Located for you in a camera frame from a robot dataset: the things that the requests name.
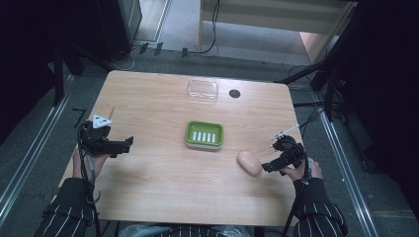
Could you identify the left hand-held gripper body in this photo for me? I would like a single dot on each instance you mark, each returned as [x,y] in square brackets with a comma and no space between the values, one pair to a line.
[95,136]

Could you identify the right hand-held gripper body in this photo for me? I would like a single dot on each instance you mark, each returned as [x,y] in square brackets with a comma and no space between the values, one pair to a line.
[290,151]

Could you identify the pink soap bar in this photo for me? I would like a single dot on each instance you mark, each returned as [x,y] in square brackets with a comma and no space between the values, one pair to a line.
[249,163]

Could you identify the person's right hand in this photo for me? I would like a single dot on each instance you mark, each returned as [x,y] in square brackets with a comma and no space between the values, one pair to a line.
[304,170]

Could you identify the person's left hand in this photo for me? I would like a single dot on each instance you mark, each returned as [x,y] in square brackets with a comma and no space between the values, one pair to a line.
[89,164]

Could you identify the green soap dish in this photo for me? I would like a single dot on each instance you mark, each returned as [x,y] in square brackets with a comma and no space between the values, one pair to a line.
[204,135]

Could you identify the black metal stand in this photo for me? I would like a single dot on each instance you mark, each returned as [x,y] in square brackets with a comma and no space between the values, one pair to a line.
[58,65]
[329,75]

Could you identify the clear plastic container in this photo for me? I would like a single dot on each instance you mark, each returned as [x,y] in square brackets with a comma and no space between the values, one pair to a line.
[202,90]

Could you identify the person's torso striped clothing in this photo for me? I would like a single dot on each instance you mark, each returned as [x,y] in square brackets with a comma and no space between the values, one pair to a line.
[184,231]

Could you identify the black cabinet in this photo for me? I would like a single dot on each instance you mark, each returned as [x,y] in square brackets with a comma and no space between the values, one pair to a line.
[120,26]

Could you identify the light wooden shelf unit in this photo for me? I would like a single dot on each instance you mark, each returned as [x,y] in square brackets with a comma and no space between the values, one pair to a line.
[273,16]

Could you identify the metal floor rail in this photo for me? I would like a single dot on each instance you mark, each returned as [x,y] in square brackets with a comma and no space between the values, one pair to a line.
[28,158]
[349,177]

